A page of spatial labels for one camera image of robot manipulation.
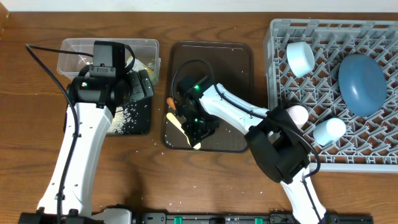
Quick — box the pile of rice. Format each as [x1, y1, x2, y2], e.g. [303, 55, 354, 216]
[107, 102, 150, 136]

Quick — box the left black cable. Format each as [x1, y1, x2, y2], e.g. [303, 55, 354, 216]
[25, 43, 136, 224]

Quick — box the pink cup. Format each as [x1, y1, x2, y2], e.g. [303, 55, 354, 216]
[286, 105, 309, 129]

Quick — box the light blue cup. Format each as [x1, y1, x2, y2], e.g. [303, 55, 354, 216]
[313, 118, 346, 146]

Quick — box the yellow plastic spoon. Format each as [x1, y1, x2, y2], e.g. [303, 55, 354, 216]
[166, 113, 201, 150]

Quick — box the light blue bowl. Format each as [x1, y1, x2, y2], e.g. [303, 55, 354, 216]
[286, 42, 315, 78]

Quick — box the grey dishwasher rack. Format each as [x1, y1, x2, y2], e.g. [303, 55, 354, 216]
[264, 19, 397, 173]

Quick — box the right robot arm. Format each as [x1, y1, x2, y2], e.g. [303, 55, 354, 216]
[172, 77, 326, 223]

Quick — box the dark blue plate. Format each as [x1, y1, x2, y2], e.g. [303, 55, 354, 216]
[338, 54, 387, 117]

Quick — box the dark brown serving tray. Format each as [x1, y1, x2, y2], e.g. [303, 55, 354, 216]
[163, 41, 254, 153]

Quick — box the black cable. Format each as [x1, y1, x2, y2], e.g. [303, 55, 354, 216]
[25, 43, 136, 224]
[170, 58, 324, 224]

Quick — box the orange carrot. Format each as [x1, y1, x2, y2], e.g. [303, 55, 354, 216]
[166, 97, 176, 110]

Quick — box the right black cable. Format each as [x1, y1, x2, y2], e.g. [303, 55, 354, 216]
[170, 58, 324, 224]

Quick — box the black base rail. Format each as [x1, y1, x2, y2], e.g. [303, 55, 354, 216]
[17, 211, 374, 224]

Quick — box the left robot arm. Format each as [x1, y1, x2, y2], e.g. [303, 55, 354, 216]
[19, 40, 154, 223]

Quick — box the black waste tray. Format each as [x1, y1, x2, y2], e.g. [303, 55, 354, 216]
[65, 77, 153, 139]

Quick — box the clear plastic bin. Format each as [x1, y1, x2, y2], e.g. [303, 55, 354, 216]
[57, 38, 161, 85]

